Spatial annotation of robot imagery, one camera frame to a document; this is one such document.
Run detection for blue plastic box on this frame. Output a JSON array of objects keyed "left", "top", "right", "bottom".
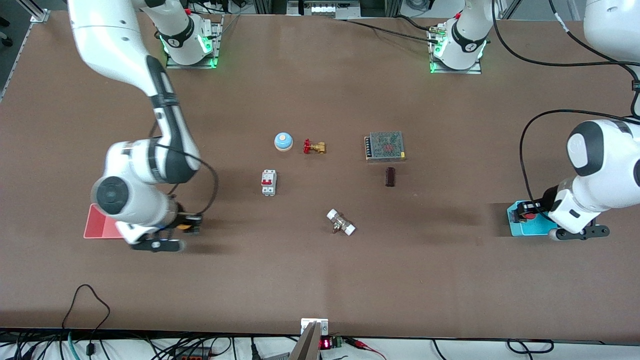
[{"left": 507, "top": 200, "right": 560, "bottom": 237}]

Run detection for pink plastic box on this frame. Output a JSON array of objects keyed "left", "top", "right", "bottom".
[{"left": 83, "top": 203, "right": 127, "bottom": 240}]

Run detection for black power strip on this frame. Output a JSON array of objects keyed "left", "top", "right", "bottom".
[{"left": 170, "top": 346, "right": 213, "bottom": 360}]

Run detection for silver fitting white caps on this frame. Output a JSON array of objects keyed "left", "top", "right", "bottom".
[{"left": 326, "top": 208, "right": 357, "bottom": 237}]

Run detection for metal mesh power supply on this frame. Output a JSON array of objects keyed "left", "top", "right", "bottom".
[{"left": 364, "top": 131, "right": 407, "bottom": 163}]

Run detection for white mounting plate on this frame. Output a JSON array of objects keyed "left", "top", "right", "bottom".
[{"left": 300, "top": 318, "right": 330, "bottom": 336}]

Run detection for silver aluminium profile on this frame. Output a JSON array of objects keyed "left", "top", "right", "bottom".
[{"left": 29, "top": 0, "right": 51, "bottom": 23}]

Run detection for silver rack device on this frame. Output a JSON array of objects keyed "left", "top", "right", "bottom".
[{"left": 286, "top": 0, "right": 362, "bottom": 18}]

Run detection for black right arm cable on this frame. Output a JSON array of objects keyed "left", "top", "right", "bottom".
[{"left": 147, "top": 122, "right": 219, "bottom": 218}]

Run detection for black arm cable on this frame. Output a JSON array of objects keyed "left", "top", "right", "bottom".
[
  {"left": 147, "top": 122, "right": 219, "bottom": 218},
  {"left": 492, "top": 0, "right": 640, "bottom": 206}
]

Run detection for white circuit breaker red switch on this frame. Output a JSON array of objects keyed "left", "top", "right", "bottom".
[{"left": 260, "top": 169, "right": 277, "bottom": 197}]

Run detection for black coiled cable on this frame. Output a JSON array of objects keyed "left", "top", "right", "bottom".
[{"left": 506, "top": 339, "right": 555, "bottom": 355}]

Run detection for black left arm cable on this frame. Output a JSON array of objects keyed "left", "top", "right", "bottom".
[{"left": 492, "top": 0, "right": 640, "bottom": 206}]

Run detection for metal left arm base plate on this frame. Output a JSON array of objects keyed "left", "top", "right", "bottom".
[{"left": 429, "top": 27, "right": 483, "bottom": 75}]

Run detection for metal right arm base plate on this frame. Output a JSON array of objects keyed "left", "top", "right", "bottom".
[{"left": 165, "top": 14, "right": 222, "bottom": 70}]

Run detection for black looped cable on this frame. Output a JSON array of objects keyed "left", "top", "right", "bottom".
[{"left": 61, "top": 284, "right": 112, "bottom": 357}]

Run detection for grey camera mount bar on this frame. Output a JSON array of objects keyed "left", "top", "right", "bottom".
[{"left": 289, "top": 321, "right": 322, "bottom": 360}]

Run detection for red clip wire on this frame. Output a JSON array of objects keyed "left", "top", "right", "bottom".
[{"left": 345, "top": 337, "right": 388, "bottom": 360}]

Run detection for long black table cable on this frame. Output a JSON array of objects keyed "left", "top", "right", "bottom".
[{"left": 336, "top": 17, "right": 442, "bottom": 45}]

